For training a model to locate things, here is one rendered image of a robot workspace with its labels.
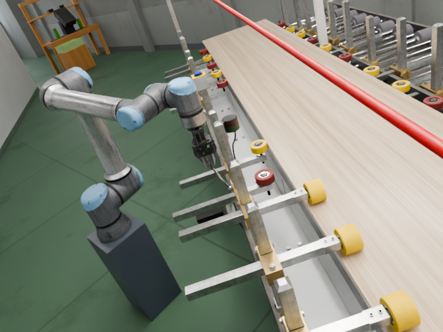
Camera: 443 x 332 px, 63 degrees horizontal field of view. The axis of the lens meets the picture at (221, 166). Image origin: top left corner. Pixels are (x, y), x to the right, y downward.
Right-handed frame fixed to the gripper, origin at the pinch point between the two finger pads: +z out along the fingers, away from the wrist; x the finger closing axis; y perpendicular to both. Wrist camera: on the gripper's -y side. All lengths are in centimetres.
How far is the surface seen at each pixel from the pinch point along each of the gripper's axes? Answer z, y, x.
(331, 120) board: 11, -23, 60
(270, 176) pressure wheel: 11.3, 4.7, 21.3
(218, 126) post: -14.9, 0.0, 7.8
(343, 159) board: 12, 9, 50
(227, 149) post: -4.5, -0.3, 8.2
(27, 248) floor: 98, -141, -181
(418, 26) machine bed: 16, -120, 166
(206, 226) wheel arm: 6.4, 28.1, -7.5
